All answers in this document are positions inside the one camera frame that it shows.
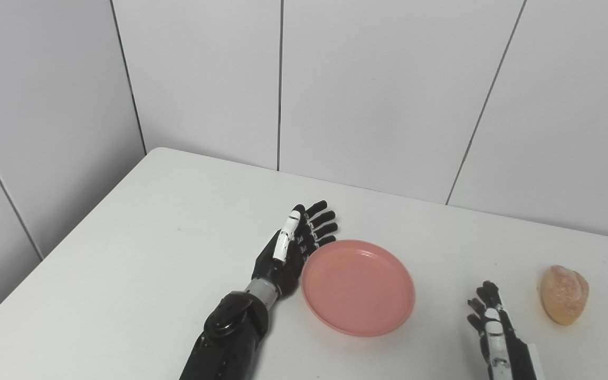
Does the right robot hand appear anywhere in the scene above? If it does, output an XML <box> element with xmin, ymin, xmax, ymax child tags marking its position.
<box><xmin>467</xmin><ymin>280</ymin><xmax>542</xmax><ymax>380</ymax></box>

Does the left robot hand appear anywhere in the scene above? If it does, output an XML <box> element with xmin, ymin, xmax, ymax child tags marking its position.
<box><xmin>251</xmin><ymin>200</ymin><xmax>339</xmax><ymax>300</ymax></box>

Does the pink round plate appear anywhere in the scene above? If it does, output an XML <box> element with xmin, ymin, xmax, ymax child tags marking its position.
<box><xmin>301</xmin><ymin>240</ymin><xmax>416</xmax><ymax>337</ymax></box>

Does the brown bread roll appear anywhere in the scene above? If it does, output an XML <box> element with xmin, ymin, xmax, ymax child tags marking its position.
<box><xmin>540</xmin><ymin>265</ymin><xmax>590</xmax><ymax>326</ymax></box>

